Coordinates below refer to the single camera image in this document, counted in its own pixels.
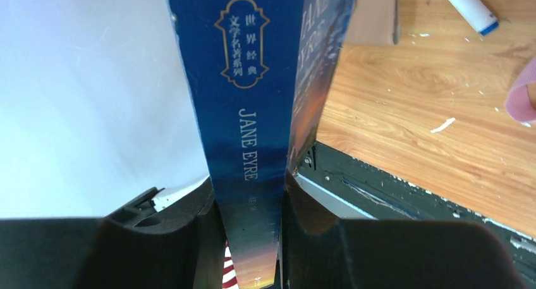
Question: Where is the blue Jane Eyre book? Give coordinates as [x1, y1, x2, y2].
[168, 0, 356, 288]

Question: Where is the pink student backpack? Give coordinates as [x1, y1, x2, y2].
[505, 58, 535, 123]

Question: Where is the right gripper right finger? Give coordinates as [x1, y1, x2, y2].
[281, 176, 525, 288]

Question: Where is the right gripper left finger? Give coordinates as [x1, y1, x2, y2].
[1, 179, 226, 288]

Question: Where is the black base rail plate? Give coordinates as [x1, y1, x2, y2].
[297, 142, 535, 288]

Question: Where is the white blue marker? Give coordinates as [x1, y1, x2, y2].
[448, 0, 499, 36]

